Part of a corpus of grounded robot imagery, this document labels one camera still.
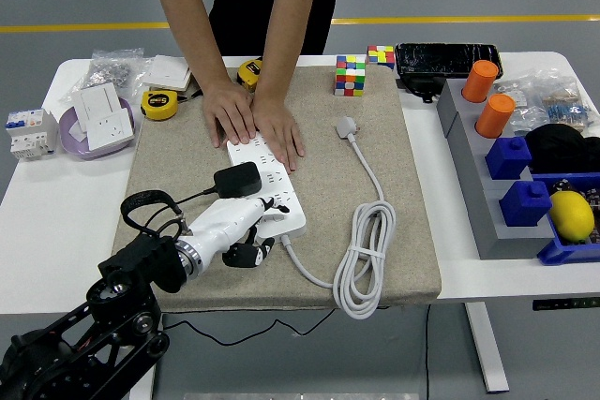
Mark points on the person's left hand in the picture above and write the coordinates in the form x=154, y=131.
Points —
x=279, y=128

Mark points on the person's right hand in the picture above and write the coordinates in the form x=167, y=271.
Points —
x=232, y=112

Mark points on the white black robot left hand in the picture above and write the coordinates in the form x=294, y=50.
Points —
x=225, y=224

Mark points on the white power strip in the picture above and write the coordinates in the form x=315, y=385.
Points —
x=253, y=156

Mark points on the black plug adapter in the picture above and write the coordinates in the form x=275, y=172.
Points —
x=236, y=179

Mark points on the person's right forearm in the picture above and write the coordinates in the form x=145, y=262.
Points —
x=194, y=20

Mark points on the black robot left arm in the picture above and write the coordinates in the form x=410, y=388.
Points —
x=136, y=259

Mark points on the person's left forearm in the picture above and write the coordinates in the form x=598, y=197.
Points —
x=288, y=30

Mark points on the dark circuit board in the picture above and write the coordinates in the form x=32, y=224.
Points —
x=592, y=198

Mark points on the yellow black tape measure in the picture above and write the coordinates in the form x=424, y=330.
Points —
x=248, y=73
x=159, y=105

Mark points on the beige fabric mat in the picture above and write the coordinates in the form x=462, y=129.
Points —
x=319, y=184

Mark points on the large colourful puzzle cube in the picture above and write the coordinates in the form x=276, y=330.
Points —
x=350, y=75

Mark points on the small colourful puzzle cube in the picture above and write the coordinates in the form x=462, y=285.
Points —
x=380, y=55

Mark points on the clear bag of screws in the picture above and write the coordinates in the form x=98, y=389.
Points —
x=110, y=73

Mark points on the black small device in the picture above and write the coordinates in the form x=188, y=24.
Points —
x=422, y=86

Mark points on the purple bowl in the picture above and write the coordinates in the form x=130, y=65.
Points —
x=79, y=149

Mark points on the black wrapped box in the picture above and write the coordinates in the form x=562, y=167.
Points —
x=448, y=60

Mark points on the white circuit breaker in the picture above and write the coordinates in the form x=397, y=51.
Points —
x=28, y=133

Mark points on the orange cylinder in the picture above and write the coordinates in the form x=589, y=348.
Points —
x=495, y=115
x=479, y=80

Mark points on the grey block holder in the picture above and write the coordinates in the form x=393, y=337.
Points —
x=487, y=212

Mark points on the blue block with knob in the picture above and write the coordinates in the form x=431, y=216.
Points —
x=525, y=203
x=508, y=158

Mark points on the clear bag of white parts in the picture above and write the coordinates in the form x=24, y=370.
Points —
x=518, y=98

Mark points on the black cloth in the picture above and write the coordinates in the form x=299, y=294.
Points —
x=558, y=147

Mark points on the clear bag of blue resistors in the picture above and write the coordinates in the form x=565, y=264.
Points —
x=569, y=112

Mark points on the yellow lemon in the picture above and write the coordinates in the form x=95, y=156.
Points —
x=571, y=217

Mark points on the blue plastic bin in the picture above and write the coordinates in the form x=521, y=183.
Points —
x=562, y=252

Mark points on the black table control panel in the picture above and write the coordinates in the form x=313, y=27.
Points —
x=565, y=304

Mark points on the white flat switch plate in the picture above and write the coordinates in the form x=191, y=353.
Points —
x=164, y=71

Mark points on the white wall socket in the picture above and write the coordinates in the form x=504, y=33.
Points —
x=110, y=130

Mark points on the white switch panel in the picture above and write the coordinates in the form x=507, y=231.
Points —
x=96, y=100

